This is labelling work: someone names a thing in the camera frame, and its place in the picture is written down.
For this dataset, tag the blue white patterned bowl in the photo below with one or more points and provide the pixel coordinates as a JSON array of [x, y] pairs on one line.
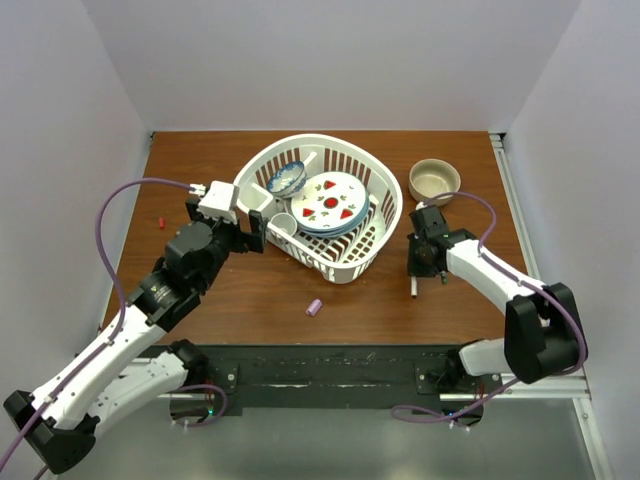
[[288, 180]]

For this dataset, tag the small white cup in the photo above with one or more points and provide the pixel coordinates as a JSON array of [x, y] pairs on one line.
[[285, 222]]

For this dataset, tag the beige ceramic bowl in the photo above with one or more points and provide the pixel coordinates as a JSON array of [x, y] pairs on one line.
[[432, 178]]

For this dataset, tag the purple highlighter cap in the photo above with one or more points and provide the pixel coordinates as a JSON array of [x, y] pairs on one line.
[[314, 307]]

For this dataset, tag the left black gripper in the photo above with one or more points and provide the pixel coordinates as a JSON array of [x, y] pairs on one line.
[[244, 240]]

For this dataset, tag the watermelon pattern plate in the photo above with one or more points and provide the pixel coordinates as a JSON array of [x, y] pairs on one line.
[[331, 183]]

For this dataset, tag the white plastic dish basket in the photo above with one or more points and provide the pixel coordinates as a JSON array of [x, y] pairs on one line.
[[343, 259]]

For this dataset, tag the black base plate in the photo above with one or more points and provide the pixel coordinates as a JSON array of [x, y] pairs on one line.
[[335, 376]]

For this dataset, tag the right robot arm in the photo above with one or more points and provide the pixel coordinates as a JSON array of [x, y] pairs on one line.
[[543, 334]]

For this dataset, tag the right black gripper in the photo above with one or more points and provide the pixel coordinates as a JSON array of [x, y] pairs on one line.
[[413, 268]]

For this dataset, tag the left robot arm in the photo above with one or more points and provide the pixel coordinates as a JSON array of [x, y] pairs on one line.
[[62, 419]]

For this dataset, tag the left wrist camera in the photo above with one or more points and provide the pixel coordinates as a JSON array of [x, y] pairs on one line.
[[216, 201]]

